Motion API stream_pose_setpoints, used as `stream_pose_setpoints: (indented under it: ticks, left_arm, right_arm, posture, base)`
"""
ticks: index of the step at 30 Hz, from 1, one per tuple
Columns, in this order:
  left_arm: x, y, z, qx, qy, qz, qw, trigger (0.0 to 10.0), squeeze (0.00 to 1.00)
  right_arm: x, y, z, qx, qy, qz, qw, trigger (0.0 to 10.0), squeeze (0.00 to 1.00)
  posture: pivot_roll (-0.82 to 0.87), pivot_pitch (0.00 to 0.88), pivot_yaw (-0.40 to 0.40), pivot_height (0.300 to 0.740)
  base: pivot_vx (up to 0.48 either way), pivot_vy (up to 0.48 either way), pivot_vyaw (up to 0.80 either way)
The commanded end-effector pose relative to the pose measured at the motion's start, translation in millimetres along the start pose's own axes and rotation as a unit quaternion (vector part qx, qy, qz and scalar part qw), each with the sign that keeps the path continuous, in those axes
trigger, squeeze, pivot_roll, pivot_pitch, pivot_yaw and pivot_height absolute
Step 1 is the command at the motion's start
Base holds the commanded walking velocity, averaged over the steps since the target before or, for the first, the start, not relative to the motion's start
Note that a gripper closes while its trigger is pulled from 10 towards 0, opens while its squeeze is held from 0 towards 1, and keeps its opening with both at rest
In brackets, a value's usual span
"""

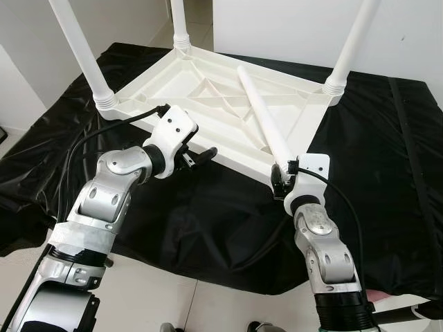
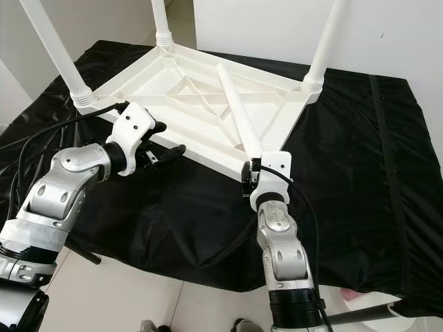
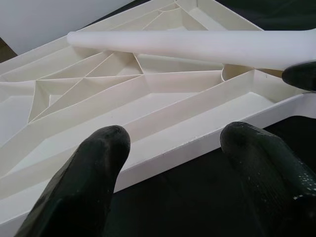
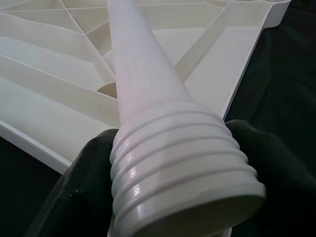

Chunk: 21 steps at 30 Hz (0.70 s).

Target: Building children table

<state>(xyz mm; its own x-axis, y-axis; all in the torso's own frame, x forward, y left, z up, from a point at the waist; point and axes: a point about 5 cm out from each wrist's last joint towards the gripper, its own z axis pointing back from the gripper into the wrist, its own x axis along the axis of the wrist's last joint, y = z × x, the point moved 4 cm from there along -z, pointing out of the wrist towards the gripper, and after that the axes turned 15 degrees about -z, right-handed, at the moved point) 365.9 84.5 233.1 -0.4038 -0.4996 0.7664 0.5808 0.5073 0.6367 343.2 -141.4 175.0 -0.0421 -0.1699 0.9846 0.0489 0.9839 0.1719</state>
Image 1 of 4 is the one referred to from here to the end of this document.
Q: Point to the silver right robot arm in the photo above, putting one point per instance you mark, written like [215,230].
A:
[322,249]

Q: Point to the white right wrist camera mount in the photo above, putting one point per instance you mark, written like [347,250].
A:
[310,173]

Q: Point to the white plastic table leg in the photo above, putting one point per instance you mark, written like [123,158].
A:
[266,124]
[180,24]
[353,48]
[79,55]

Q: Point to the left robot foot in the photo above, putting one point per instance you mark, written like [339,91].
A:
[168,326]

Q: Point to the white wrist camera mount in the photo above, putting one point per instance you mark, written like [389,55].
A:
[310,173]
[173,131]

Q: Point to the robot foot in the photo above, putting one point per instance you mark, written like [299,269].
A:
[261,326]
[168,326]

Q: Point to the white plastic table top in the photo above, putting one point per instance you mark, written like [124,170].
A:
[208,90]

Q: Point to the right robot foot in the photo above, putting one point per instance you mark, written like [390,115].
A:
[261,326]

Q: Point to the black metal support rod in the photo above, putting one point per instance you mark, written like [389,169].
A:
[408,315]

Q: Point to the black table cloth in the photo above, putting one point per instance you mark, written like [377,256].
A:
[228,228]

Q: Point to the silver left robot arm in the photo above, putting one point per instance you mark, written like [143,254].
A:
[104,194]

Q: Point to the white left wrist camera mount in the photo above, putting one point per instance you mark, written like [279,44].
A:
[173,131]

